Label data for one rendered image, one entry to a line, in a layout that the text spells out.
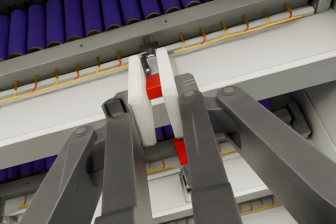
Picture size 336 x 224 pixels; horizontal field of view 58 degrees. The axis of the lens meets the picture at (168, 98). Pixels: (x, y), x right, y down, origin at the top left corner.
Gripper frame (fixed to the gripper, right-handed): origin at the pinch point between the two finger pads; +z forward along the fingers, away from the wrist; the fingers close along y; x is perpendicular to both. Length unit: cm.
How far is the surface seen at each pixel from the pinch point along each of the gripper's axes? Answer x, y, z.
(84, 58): 0.0, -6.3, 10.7
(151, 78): -0.3, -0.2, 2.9
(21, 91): -1.3, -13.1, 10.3
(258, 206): -39.8, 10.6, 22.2
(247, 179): -22.8, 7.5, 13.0
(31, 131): -4.0, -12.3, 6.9
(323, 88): -11.8, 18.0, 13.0
